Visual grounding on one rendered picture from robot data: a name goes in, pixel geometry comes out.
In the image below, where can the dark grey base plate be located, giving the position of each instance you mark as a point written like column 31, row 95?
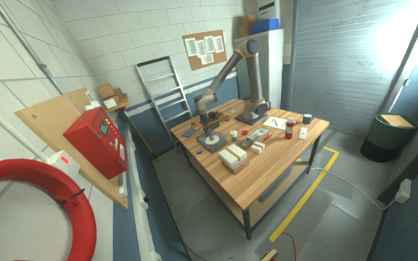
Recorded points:
column 243, row 119

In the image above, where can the cork notice board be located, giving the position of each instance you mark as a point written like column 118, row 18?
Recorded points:
column 204, row 49

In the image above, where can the blue mug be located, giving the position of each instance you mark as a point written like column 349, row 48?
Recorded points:
column 307, row 118

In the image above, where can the small white flat box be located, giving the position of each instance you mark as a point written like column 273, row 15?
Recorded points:
column 303, row 133

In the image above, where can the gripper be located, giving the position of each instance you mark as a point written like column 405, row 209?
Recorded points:
column 204, row 120

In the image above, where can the aluminium ladder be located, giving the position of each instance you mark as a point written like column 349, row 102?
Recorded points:
column 163, row 98

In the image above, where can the white wall socket box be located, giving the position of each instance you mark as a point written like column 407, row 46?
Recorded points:
column 403, row 191

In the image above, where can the brown cardboard box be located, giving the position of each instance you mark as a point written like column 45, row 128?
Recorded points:
column 246, row 26

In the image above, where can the grey conduit pipe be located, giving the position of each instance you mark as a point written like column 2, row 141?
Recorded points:
column 31, row 50

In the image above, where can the grey metal cabinet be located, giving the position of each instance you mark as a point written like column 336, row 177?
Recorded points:
column 270, row 69

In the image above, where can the wooden workbench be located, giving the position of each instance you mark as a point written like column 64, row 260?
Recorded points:
column 267, row 166

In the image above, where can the red fire alarm panel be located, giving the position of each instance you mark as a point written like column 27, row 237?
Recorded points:
column 94, row 143

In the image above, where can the white round sounder head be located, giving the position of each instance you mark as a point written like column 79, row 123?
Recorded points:
column 233, row 135

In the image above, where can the white and cardboard box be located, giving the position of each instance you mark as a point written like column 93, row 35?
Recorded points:
column 233, row 158

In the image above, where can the yellow tape roll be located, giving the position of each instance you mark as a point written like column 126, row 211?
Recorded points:
column 193, row 125

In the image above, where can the white box with label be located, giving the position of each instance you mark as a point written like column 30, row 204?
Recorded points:
column 268, row 9

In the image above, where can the wooden wall shelf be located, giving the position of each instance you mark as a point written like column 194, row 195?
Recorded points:
column 120, row 105

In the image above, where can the cardboard box on shelf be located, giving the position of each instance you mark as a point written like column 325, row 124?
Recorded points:
column 106, row 91

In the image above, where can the cardboard sheet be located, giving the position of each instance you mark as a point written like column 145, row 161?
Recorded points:
column 396, row 120

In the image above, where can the silver metal tray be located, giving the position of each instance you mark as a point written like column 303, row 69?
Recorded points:
column 258, row 134

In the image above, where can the wooden backboard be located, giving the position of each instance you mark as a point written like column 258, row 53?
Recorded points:
column 45, row 119

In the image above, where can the white call point box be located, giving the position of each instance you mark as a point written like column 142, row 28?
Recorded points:
column 65, row 162

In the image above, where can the blue flat pad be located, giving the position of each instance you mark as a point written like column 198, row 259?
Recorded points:
column 188, row 133

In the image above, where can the blue box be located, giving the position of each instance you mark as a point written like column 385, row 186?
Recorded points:
column 264, row 26

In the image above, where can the grey test jig plate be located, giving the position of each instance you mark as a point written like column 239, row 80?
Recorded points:
column 203, row 143

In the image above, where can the white pipe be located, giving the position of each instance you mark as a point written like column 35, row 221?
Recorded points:
column 9, row 127

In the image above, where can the grey roller shutter door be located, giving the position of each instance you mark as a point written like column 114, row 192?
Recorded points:
column 339, row 65

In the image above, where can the small wooden piece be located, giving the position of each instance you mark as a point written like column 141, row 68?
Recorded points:
column 270, row 255

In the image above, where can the red and white spray can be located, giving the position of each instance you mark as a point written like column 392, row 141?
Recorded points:
column 289, row 128

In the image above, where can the green and black bin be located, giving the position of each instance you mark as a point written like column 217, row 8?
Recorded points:
column 387, row 139

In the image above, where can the black round tape roll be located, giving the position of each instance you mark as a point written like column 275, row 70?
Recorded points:
column 212, row 115

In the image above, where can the white smoke alarm base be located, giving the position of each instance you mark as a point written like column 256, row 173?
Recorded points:
column 212, row 140

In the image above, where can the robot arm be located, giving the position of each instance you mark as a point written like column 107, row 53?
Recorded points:
column 253, row 79

